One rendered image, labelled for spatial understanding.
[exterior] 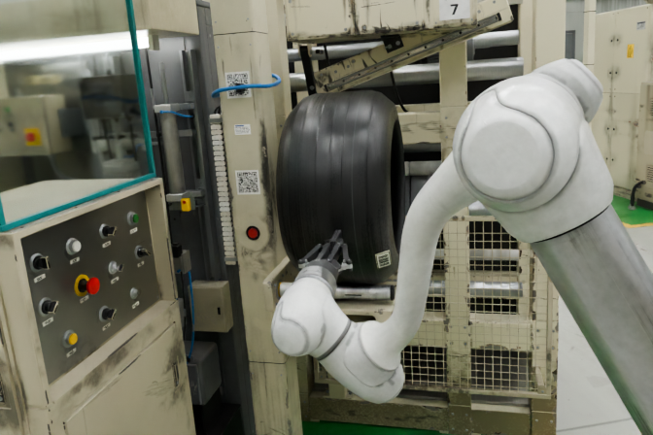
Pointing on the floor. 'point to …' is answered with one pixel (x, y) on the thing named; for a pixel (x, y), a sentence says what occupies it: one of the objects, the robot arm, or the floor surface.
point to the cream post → (247, 157)
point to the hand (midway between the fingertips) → (336, 241)
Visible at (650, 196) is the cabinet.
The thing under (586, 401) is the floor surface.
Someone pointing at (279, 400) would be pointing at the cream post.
